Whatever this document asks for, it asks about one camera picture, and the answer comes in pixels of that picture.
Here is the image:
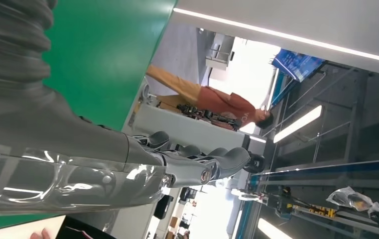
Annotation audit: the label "grey wheeled machine base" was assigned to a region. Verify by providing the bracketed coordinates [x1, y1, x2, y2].
[123, 102, 266, 156]

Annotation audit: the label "person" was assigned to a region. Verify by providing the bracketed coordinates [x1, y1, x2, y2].
[146, 64, 275, 130]

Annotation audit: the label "long ceiling light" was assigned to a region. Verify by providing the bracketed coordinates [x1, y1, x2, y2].
[273, 105, 323, 143]

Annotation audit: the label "blue poster board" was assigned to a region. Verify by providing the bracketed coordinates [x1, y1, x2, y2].
[271, 48, 326, 83]

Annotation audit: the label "clear plastic bag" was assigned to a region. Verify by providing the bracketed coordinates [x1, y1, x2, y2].
[326, 186, 379, 216]

